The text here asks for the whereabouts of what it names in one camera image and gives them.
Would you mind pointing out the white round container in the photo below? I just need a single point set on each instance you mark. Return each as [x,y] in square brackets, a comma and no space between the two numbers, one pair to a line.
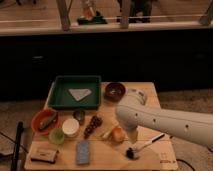
[70,127]

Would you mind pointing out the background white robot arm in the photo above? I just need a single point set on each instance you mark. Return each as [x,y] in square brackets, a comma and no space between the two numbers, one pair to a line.
[88,9]

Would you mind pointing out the blue sponge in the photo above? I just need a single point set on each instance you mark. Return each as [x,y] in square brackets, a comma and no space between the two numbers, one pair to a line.
[83,152]

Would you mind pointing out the green plastic tray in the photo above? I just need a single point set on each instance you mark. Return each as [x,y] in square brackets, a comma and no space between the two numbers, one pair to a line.
[61,99]

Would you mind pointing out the green vegetable in bowl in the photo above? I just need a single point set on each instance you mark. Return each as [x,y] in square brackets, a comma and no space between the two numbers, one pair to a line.
[44,124]

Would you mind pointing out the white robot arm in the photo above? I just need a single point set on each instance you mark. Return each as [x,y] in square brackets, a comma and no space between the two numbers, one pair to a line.
[132,112]

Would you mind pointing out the grey folded cloth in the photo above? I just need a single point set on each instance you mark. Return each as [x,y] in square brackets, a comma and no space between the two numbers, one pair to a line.
[79,94]

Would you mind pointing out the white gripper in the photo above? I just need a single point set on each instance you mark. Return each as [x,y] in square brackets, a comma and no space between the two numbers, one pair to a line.
[132,136]

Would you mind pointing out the orange bowl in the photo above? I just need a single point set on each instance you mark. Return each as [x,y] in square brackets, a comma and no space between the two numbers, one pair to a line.
[41,118]

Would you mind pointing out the wooden post middle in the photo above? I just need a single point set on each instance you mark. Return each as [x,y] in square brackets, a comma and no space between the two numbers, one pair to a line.
[125,11]

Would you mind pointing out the purple bowl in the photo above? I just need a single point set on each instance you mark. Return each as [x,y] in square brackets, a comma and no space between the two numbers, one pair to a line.
[114,91]

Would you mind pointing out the wooden post left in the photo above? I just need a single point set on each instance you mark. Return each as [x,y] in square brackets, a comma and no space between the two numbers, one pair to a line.
[63,13]

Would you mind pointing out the small metal cup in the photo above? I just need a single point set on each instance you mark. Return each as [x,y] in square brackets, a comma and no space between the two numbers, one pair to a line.
[79,115]

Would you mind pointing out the black stand left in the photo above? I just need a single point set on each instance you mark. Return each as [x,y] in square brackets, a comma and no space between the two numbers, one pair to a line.
[16,149]

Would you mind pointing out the black white dish brush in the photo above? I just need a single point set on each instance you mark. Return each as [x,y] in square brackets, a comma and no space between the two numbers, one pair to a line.
[133,152]

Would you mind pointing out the brown wooden block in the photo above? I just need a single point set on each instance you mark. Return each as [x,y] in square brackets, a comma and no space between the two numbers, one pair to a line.
[44,155]

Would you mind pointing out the yellow stick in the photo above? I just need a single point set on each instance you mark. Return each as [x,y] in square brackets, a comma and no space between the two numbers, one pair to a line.
[108,132]

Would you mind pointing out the wooden post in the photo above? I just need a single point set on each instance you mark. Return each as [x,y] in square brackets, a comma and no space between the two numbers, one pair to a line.
[125,11]
[63,13]

